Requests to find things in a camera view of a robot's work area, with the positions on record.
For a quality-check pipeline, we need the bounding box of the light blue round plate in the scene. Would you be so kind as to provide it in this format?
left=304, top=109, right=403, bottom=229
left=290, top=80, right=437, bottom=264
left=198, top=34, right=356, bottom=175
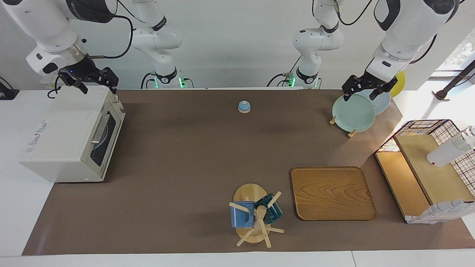
left=92, top=122, right=112, bottom=152

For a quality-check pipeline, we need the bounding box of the beige toaster oven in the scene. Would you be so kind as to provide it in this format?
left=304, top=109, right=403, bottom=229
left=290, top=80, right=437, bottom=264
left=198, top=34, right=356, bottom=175
left=19, top=86, right=126, bottom=183

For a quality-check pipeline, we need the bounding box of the pale blue racked plate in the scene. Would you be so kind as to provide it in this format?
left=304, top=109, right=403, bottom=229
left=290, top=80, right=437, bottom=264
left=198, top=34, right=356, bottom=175
left=356, top=89, right=391, bottom=115

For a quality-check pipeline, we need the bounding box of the pale green plate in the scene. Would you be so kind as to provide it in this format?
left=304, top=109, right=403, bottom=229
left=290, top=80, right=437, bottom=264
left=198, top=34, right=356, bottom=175
left=332, top=94, right=376, bottom=133

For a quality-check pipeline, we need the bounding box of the yellow plate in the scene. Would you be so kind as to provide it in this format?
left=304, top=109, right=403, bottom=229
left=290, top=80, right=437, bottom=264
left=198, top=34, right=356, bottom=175
left=389, top=70, right=406, bottom=98

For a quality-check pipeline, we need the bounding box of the wooden plate rack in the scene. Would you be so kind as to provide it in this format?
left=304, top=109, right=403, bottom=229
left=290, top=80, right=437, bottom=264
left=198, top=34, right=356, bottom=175
left=329, top=116, right=357, bottom=139

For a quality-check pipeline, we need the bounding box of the white power strip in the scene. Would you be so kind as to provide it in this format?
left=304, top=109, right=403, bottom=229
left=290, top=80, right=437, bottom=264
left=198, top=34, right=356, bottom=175
left=40, top=72, right=80, bottom=89

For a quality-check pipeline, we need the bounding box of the dark metal pole stand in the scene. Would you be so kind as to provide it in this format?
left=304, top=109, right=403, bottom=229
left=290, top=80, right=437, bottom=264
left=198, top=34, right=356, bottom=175
left=432, top=59, right=475, bottom=101

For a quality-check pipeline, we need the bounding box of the white bottle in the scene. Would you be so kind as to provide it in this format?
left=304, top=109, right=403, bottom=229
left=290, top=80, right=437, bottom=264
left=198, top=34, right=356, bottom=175
left=427, top=126, right=475, bottom=167

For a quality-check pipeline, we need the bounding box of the wooden serving tray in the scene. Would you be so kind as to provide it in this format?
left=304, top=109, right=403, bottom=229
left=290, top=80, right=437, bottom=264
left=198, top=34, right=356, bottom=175
left=291, top=166, right=378, bottom=221

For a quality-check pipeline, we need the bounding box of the brown table mat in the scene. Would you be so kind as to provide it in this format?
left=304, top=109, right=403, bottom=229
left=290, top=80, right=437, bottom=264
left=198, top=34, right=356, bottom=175
left=22, top=89, right=475, bottom=256

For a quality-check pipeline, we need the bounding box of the wooden mug tree stand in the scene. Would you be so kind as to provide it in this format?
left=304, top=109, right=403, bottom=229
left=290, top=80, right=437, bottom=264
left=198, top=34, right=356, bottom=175
left=228, top=183, right=285, bottom=248

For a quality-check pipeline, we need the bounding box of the dark green mug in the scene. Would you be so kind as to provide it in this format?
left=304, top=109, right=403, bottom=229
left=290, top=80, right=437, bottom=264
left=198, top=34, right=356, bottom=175
left=254, top=193, right=283, bottom=225

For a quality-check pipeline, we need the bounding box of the blue mug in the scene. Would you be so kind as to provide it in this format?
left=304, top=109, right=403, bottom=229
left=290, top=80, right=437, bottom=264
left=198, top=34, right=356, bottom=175
left=230, top=201, right=256, bottom=228

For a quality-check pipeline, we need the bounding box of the black oven power cord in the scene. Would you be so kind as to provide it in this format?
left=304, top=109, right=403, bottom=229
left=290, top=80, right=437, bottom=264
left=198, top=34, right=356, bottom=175
left=47, top=74, right=79, bottom=99

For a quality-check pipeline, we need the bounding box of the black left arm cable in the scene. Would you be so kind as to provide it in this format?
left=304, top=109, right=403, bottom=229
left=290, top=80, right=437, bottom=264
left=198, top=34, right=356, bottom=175
left=314, top=0, right=436, bottom=65

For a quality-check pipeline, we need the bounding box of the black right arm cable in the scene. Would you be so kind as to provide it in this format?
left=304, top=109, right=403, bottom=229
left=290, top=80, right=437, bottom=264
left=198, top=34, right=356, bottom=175
left=89, top=14, right=135, bottom=60

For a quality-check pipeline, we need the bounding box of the black arm base cable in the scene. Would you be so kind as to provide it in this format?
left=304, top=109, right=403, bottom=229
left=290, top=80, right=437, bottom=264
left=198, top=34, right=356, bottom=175
left=267, top=56, right=302, bottom=88

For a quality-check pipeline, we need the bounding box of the wooden shelf with wire mesh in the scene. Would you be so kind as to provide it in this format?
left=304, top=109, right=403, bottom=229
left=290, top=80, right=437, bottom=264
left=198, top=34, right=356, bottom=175
left=374, top=119, right=475, bottom=225

